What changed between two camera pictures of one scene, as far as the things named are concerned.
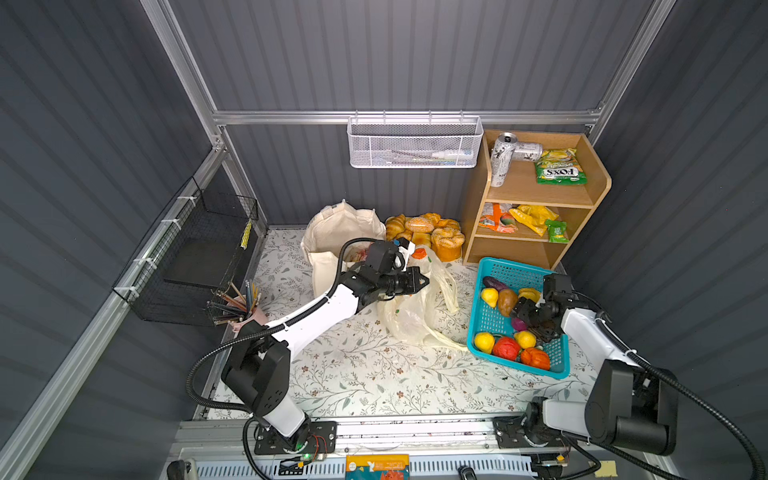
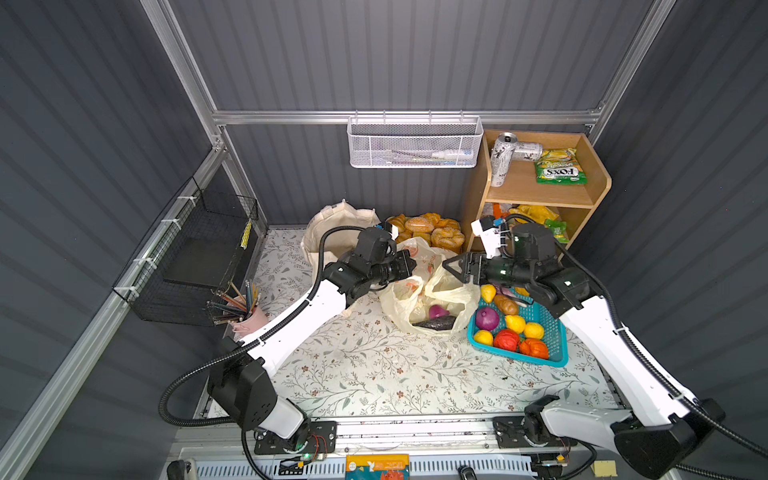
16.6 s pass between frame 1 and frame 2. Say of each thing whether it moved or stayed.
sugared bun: stayed
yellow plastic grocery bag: moved
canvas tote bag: stayed
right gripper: moved
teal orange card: stayed
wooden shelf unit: stayed
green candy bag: stayed
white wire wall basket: stayed
